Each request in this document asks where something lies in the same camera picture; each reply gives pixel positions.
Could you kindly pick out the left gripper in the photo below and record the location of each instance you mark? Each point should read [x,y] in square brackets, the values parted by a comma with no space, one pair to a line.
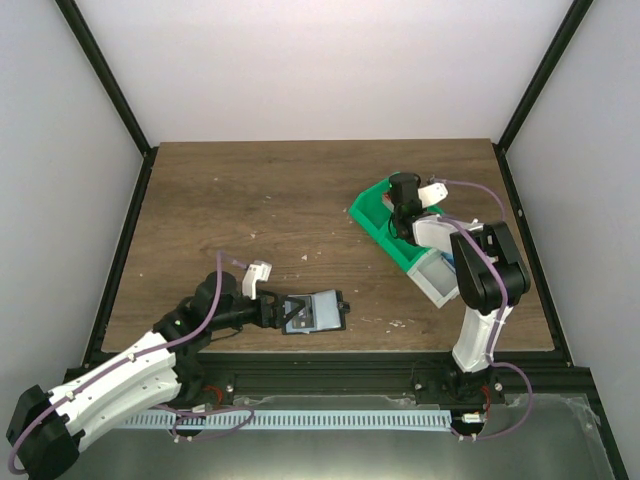
[272,311]

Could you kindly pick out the black vip credit card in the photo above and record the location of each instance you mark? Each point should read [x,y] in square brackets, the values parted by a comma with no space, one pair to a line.
[303,321]

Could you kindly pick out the black card holder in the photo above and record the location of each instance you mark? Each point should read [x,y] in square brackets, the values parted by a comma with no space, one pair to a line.
[329,311]

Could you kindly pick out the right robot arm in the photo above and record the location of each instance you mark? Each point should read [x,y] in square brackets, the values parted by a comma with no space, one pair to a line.
[490,273]

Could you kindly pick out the red dotted card stack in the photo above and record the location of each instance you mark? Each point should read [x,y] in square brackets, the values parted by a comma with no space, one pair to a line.
[386,201]

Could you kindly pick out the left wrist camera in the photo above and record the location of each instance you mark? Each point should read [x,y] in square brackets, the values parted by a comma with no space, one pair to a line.
[257,271]

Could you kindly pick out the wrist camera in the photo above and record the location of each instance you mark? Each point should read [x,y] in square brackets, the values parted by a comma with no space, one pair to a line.
[257,271]
[432,193]

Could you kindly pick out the black aluminium frame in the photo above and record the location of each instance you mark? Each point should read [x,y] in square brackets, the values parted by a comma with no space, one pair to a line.
[370,373]

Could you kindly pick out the light blue cable duct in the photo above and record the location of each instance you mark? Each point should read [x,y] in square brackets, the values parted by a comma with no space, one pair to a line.
[302,420]

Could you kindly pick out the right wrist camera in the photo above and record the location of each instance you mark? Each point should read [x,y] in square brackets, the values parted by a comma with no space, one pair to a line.
[432,193]

